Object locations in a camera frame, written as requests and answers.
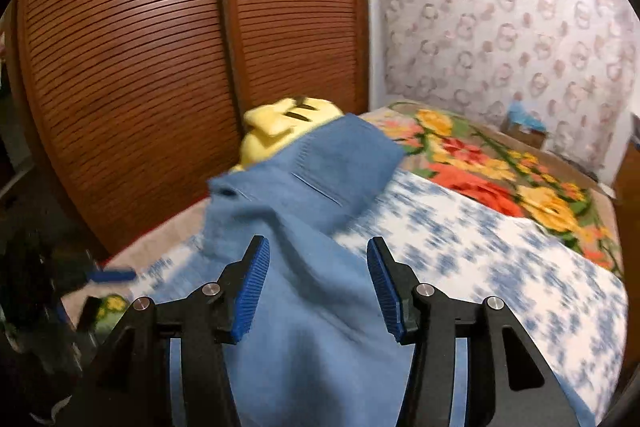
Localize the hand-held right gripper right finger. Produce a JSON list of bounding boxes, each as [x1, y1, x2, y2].
[[366, 237, 581, 427]]

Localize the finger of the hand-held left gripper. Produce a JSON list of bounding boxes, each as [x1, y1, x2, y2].
[[75, 264, 137, 290]]

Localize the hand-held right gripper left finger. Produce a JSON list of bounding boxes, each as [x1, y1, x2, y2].
[[80, 234, 271, 427]]

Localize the blue denim pants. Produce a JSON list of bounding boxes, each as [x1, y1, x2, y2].
[[205, 113, 596, 427]]

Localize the blue floral bed sheet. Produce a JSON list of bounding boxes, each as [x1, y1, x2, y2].
[[100, 169, 631, 427]]

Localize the flower-patterned plush blanket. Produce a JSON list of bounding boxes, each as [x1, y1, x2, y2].
[[360, 102, 623, 278]]

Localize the yellow plush toy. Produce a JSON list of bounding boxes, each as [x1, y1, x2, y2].
[[239, 96, 346, 172]]

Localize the cardboard box with blue bag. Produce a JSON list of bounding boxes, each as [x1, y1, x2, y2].
[[502, 99, 549, 150]]

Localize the wooden louvered wardrobe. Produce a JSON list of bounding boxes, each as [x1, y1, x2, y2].
[[0, 0, 372, 258]]

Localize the ring-patterned sheer curtain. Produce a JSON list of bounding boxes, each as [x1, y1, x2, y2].
[[367, 0, 640, 180]]

